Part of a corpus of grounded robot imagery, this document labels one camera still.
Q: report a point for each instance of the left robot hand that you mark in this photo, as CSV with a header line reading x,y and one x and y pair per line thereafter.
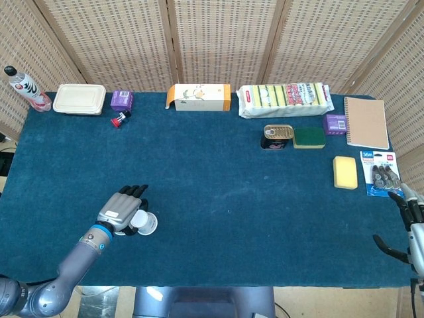
x,y
121,210

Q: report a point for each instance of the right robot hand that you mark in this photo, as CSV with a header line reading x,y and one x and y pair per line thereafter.
x,y
414,228

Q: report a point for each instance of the white paper cup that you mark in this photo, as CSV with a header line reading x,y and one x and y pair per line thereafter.
x,y
121,233
145,222

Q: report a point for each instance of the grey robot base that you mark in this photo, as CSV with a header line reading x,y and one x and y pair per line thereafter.
x,y
205,303

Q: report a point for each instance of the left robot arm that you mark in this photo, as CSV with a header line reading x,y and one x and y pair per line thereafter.
x,y
73,261

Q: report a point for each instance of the blue blister pack of tapes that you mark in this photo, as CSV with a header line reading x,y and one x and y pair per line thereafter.
x,y
381,174

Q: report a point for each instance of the small red black bottle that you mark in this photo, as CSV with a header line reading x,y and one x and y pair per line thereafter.
x,y
121,118

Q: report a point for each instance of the blue table cloth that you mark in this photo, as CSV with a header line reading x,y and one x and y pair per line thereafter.
x,y
215,182

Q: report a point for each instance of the shiny metal floor plate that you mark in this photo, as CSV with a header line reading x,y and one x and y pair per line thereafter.
x,y
97,306

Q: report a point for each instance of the purple small box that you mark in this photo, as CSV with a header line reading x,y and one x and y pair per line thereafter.
x,y
122,100
335,124

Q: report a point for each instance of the brown spiral notebook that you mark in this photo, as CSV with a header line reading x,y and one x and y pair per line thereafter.
x,y
367,122

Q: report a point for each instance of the beige lidded food container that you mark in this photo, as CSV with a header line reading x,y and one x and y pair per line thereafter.
x,y
79,98

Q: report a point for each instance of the woven folding screen panel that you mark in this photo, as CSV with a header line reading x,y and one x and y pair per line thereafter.
x,y
404,99
225,39
331,43
112,43
20,56

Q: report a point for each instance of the white orange carton box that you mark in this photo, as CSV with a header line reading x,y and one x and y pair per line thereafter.
x,y
198,96

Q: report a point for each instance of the green yellow scouring sponge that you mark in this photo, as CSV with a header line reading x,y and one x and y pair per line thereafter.
x,y
309,137

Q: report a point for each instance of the clear water bottle black cap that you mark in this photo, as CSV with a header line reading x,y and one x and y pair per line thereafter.
x,y
26,88

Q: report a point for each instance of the black tin can gold lid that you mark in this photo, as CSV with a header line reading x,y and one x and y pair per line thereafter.
x,y
277,136

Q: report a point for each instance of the pack of yellow green sponges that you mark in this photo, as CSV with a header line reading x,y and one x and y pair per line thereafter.
x,y
285,100

